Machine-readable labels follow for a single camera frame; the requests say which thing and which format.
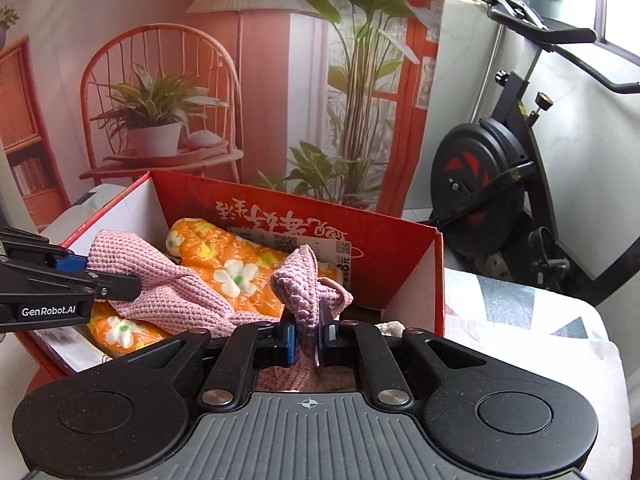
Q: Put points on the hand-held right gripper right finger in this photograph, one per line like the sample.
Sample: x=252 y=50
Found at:
x=325 y=345

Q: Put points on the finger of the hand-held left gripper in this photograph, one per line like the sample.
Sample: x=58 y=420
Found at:
x=72 y=264
x=117 y=287

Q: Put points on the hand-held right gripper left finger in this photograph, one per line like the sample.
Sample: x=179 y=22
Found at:
x=290 y=342

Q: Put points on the pink knit cloth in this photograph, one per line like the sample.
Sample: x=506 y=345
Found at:
x=165 y=280

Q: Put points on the yellow patterned snack bag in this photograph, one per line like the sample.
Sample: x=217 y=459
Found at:
x=220 y=260

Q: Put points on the red cardboard box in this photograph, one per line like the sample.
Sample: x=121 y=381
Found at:
x=200 y=195

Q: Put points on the white crumpled cloth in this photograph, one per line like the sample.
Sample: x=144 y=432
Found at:
x=390 y=328

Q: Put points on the printed tablecloth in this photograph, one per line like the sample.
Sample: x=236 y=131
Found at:
x=525 y=320

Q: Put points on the black exercise bike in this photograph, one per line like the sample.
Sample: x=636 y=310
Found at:
x=475 y=170

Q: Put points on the dark-framed window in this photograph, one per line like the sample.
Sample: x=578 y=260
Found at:
x=620 y=0

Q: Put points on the printed room wall poster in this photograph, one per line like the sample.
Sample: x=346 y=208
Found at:
x=250 y=85

